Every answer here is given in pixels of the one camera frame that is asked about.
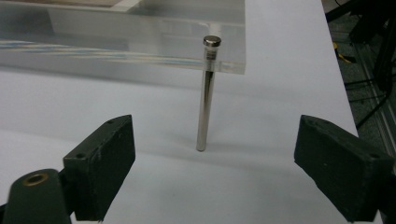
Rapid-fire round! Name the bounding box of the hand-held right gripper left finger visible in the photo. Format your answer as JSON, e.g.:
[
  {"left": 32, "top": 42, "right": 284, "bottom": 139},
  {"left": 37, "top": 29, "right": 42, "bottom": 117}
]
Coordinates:
[{"left": 63, "top": 114, "right": 136, "bottom": 222}]

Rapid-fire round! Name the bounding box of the white paper sheet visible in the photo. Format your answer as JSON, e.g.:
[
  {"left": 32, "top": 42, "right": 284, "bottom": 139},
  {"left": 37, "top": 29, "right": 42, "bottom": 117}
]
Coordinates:
[{"left": 0, "top": 0, "right": 360, "bottom": 224}]

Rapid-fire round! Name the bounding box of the clear acrylic picture frame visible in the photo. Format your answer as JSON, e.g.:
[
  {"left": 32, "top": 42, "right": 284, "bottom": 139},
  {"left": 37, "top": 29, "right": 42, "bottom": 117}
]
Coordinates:
[{"left": 0, "top": 0, "right": 247, "bottom": 76}]

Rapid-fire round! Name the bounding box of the yellow black floor tape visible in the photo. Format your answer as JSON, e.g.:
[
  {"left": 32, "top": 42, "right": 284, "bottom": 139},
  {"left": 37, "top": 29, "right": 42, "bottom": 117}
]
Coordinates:
[{"left": 332, "top": 41, "right": 357, "bottom": 64}]

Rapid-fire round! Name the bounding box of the aluminium floor rail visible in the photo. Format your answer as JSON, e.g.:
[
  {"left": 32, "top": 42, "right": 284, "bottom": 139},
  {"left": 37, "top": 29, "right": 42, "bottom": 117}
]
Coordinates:
[{"left": 353, "top": 41, "right": 396, "bottom": 158}]

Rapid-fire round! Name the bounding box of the black metal stand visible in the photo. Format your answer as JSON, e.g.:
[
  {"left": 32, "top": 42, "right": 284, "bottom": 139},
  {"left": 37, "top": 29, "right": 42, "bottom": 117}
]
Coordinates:
[{"left": 323, "top": 0, "right": 396, "bottom": 94}]

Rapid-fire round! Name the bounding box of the black floor cable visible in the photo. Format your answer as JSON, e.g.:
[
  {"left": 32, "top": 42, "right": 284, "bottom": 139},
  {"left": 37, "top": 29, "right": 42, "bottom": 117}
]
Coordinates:
[{"left": 344, "top": 78, "right": 391, "bottom": 130}]

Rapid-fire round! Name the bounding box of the silver metal frame post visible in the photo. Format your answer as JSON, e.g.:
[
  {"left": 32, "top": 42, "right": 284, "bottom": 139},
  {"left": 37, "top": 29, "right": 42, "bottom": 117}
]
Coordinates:
[{"left": 195, "top": 35, "right": 222, "bottom": 153}]

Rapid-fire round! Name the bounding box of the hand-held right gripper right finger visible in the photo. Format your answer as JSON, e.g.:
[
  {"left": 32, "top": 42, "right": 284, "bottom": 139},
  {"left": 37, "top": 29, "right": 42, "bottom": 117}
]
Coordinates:
[{"left": 293, "top": 114, "right": 395, "bottom": 223}]

